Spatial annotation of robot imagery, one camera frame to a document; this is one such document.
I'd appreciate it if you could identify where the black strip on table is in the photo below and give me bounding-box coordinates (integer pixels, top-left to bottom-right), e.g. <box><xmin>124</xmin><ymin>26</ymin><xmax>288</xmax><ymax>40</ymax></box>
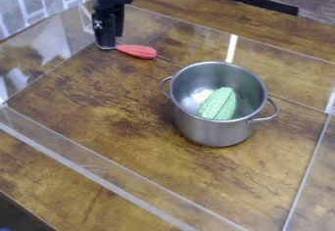
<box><xmin>231</xmin><ymin>0</ymin><xmax>299</xmax><ymax>16</ymax></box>

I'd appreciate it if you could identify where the clear acrylic barrier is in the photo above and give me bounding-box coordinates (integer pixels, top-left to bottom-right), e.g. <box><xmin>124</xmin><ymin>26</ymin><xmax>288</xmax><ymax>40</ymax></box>
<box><xmin>0</xmin><ymin>6</ymin><xmax>335</xmax><ymax>231</ymax></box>

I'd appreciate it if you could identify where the pink handled metal spoon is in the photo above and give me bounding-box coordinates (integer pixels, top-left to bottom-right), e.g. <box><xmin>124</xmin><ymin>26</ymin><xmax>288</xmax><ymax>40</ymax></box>
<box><xmin>98</xmin><ymin>43</ymin><xmax>160</xmax><ymax>61</ymax></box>

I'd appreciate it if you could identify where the green bitter gourd toy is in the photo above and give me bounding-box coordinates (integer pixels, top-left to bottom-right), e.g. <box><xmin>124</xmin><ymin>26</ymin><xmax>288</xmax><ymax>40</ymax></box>
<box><xmin>197</xmin><ymin>87</ymin><xmax>236</xmax><ymax>120</ymax></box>

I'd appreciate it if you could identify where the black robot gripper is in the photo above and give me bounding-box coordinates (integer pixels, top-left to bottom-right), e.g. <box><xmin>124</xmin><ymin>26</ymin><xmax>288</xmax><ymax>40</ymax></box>
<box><xmin>92</xmin><ymin>0</ymin><xmax>133</xmax><ymax>49</ymax></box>

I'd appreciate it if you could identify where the stainless steel pot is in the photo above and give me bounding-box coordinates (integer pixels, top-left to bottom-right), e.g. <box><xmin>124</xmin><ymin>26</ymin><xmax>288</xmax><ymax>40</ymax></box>
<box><xmin>160</xmin><ymin>62</ymin><xmax>279</xmax><ymax>147</ymax></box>

